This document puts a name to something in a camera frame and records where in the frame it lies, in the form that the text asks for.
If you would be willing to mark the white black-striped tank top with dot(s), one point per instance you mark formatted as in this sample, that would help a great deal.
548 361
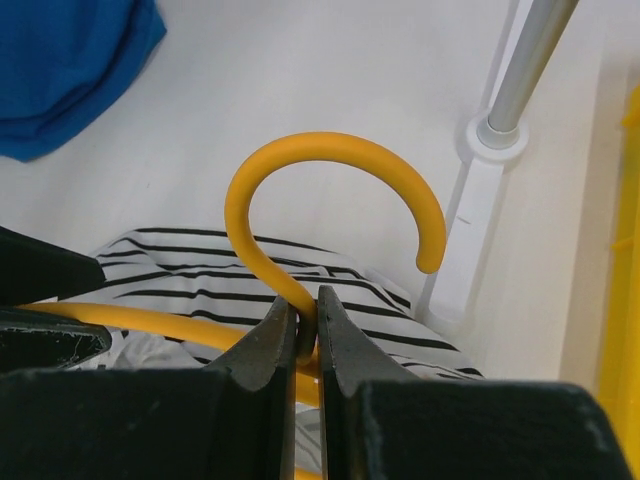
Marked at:
197 274

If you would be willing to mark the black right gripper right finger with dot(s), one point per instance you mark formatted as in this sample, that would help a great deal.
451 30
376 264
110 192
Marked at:
381 421

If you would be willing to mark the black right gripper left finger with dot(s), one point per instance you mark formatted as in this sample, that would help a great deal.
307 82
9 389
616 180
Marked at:
233 419

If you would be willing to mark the white clothes rack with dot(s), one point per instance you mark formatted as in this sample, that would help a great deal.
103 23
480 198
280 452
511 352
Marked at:
489 146

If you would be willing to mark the blue tank top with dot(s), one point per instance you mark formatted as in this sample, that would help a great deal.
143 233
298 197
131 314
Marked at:
64 63

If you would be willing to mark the yellow plastic bin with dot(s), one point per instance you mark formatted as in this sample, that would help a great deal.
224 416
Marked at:
619 373

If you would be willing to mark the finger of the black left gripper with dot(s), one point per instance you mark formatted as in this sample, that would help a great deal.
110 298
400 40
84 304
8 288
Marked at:
33 270
37 340

